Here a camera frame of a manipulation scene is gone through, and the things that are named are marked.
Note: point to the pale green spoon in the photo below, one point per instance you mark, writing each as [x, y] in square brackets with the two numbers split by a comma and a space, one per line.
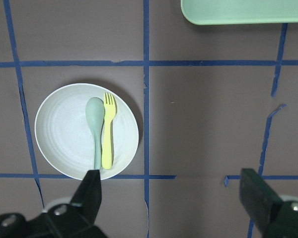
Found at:
[94, 113]

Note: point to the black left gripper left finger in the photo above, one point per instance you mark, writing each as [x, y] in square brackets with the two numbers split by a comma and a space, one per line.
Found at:
[87, 198]

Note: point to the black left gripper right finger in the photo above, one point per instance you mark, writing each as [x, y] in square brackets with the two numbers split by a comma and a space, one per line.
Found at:
[259, 200]

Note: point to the white round plate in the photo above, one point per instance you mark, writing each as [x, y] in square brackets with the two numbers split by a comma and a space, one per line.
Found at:
[63, 136]

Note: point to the mint green tray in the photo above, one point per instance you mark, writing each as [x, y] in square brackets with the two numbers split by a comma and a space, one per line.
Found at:
[228, 12]

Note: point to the yellow plastic fork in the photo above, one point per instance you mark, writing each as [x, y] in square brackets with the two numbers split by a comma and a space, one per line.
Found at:
[107, 147]

